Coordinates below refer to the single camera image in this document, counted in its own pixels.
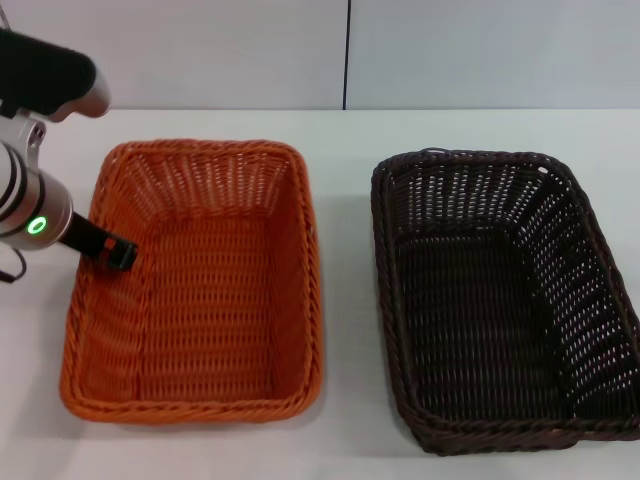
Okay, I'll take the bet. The dark brown woven basket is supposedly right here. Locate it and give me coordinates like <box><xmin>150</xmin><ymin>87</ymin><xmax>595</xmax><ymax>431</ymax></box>
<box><xmin>370</xmin><ymin>147</ymin><xmax>640</xmax><ymax>457</ymax></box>

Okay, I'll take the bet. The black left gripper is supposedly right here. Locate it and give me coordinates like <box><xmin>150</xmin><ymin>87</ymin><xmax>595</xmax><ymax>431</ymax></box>
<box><xmin>67</xmin><ymin>212</ymin><xmax>140</xmax><ymax>275</ymax></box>

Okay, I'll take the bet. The thin black cable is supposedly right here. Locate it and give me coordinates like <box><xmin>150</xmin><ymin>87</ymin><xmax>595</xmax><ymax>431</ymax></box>
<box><xmin>0</xmin><ymin>248</ymin><xmax>27</xmax><ymax>284</ymax></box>

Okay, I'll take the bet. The orange woven plastic basket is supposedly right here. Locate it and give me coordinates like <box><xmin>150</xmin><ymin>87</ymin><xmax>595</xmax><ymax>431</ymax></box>
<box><xmin>58</xmin><ymin>139</ymin><xmax>329</xmax><ymax>426</ymax></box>

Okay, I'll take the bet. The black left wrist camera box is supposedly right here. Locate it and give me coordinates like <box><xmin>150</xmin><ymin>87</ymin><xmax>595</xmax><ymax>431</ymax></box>
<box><xmin>0</xmin><ymin>27</ymin><xmax>112</xmax><ymax>122</ymax></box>

